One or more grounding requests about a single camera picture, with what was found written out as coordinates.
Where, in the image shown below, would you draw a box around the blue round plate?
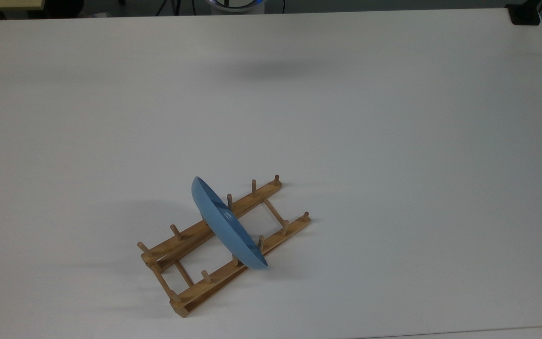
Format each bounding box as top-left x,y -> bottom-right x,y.
191,176 -> 269,270

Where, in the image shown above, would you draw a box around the wooden plate rack with pegs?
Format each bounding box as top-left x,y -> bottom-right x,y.
137,174 -> 311,318

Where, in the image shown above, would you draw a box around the black pole with table clamp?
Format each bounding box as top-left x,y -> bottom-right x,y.
505,0 -> 542,26

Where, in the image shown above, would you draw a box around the light wooden side table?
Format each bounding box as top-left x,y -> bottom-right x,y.
0,0 -> 46,13

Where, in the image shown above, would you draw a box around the black cables behind robot base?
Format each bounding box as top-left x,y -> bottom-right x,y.
155,0 -> 183,16

